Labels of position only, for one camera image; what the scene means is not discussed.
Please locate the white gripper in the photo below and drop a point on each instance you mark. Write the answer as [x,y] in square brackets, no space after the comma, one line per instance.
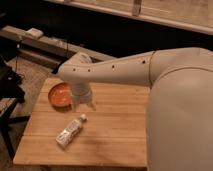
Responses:
[81,93]

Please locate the white plastic bottle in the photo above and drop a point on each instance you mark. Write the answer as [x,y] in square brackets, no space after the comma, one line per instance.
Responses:
[70,131]

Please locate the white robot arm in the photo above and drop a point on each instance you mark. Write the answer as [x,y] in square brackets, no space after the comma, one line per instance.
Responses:
[179,115]

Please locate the orange ceramic bowl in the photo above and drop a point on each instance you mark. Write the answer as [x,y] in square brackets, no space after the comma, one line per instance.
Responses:
[59,95]

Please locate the black stand at left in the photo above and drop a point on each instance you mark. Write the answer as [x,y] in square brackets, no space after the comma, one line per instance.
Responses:
[10,89]

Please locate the white box on ledge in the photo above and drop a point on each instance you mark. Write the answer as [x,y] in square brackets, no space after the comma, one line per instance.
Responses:
[34,33]

